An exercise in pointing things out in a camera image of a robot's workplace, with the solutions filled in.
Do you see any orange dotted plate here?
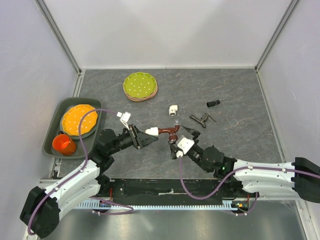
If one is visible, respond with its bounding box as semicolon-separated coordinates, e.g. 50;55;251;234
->
60;104;99;137

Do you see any slotted cable duct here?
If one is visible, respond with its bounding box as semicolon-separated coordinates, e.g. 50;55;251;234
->
75;199;249;211

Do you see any pink plate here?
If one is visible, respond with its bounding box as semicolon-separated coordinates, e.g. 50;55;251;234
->
124;86;159;101

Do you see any orange plastic cup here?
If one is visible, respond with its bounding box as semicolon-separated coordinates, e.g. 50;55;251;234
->
52;134;77;156

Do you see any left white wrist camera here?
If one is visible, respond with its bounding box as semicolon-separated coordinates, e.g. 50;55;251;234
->
116;111;131;130

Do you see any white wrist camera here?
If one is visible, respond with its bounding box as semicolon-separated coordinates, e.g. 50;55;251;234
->
116;111;131;130
176;136;195;158

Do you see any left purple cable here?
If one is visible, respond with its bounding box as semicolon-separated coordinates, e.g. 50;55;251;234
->
26;108;136;236

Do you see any second white elbow fitting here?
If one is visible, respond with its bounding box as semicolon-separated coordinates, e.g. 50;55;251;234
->
168;104;178;117

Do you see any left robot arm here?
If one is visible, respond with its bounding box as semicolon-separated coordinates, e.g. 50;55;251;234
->
20;124;159;238

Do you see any black cylindrical pipe piece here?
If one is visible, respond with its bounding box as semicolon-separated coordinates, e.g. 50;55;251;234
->
206;100;221;108

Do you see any dark green tray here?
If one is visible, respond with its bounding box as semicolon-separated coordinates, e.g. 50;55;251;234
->
42;97;102;160

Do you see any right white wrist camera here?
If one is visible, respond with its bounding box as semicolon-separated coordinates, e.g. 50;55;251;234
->
176;136;195;158

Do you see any green dotted plate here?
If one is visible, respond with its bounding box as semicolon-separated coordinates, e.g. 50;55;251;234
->
122;72;158;99

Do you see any bronze metal faucet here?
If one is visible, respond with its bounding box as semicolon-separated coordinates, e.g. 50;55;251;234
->
189;113;217;129

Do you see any white elbow pipe fitting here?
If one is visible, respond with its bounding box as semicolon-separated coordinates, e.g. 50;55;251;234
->
144;127;159;136

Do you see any brown wooden plate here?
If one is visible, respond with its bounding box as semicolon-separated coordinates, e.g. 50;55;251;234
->
126;88;159;103

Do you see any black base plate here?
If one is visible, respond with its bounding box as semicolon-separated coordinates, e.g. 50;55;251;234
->
95;178;256;206

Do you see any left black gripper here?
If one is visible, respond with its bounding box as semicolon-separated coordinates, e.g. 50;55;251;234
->
108;124;159;155

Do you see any dark green plate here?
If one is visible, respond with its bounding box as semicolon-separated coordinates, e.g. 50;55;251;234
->
59;125;97;140

